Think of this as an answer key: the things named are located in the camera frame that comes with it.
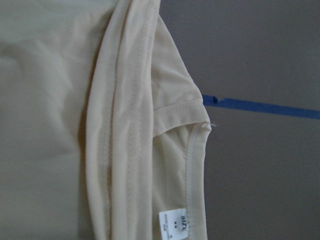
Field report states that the beige long-sleeve printed shirt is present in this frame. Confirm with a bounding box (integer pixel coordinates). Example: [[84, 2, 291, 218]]
[[0, 0, 212, 240]]

